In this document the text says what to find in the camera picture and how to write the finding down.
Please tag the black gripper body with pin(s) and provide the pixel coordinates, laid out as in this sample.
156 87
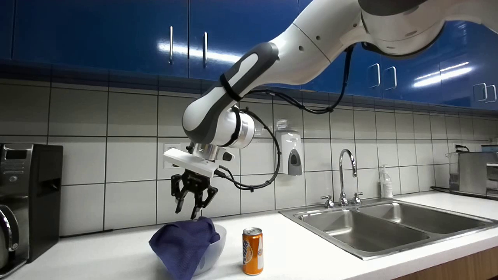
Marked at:
195 183

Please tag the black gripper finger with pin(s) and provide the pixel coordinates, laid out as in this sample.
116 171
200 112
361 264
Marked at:
178 191
203 197

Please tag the dark blue waffle towel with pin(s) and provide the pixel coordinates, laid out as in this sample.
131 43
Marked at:
184 242

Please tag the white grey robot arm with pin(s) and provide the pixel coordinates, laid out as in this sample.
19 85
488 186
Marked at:
304 50

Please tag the orange soda can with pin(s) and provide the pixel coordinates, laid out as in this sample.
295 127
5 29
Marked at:
253 250

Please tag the white soap dispenser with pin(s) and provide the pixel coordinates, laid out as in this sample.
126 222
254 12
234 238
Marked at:
291 148

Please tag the black coffee machine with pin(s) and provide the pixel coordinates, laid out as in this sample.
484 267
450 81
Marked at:
30 202

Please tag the stainless steel double sink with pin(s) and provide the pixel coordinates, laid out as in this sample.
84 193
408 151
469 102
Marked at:
386 227

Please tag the clear soap bottle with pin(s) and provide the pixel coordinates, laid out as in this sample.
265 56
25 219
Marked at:
385 182

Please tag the stainless steel toaster appliance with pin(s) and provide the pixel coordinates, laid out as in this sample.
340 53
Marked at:
474 172

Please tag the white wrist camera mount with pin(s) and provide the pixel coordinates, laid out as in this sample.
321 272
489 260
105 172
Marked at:
201 163

